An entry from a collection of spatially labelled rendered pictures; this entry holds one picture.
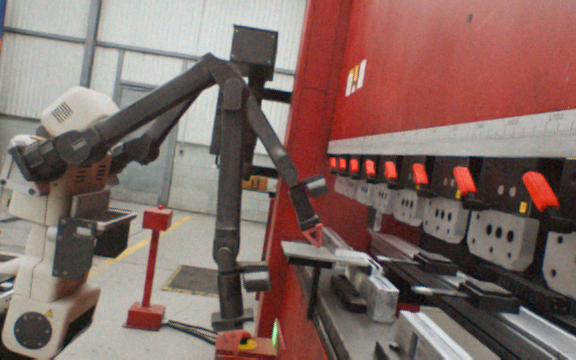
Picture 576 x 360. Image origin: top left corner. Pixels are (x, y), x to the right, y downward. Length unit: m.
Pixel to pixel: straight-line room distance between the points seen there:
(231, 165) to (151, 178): 7.72
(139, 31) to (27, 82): 2.33
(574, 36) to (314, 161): 1.74
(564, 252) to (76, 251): 1.08
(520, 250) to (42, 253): 1.16
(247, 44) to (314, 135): 0.61
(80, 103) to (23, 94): 8.54
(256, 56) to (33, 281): 1.61
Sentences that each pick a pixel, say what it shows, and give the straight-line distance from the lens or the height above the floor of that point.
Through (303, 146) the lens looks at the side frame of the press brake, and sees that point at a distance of 2.30.
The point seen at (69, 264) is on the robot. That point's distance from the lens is 1.30.
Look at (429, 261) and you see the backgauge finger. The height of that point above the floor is 1.02.
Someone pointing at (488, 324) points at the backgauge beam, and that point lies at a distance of 1.31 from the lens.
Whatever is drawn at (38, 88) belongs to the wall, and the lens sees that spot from 9.72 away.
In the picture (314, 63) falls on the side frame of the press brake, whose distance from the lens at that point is 2.35.
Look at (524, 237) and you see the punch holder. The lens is 0.71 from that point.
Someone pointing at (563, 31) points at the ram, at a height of 1.51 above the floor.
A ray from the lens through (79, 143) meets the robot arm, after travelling 1.11.
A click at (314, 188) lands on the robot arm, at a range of 1.43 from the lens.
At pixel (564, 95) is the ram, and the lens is 0.70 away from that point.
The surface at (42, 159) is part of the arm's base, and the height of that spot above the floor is 1.19.
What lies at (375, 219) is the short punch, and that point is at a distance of 1.46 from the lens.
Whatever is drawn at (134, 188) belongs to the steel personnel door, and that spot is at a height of 0.28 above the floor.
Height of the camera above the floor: 1.28
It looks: 3 degrees down
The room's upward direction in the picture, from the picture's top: 9 degrees clockwise
